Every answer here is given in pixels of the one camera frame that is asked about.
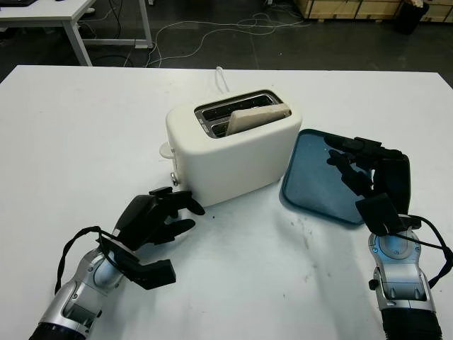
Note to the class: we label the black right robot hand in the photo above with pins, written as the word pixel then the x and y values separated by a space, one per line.
pixel 394 177

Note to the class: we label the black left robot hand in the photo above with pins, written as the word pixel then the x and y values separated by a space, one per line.
pixel 141 223

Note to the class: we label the white two-slot toaster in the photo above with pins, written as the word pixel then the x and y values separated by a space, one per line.
pixel 233 166

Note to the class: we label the slice of white bread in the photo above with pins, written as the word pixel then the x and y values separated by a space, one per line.
pixel 255 118

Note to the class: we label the blue plastic tray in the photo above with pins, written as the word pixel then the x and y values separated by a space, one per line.
pixel 311 187

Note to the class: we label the black trash bin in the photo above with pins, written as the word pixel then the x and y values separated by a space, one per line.
pixel 412 17

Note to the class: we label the white desk with metal legs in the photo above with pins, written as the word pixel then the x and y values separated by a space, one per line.
pixel 53 12

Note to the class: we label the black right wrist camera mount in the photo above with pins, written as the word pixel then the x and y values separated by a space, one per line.
pixel 378 212

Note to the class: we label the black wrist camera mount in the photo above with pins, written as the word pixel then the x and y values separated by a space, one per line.
pixel 152 274
pixel 378 212

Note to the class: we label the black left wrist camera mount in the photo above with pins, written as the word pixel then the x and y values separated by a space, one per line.
pixel 152 274

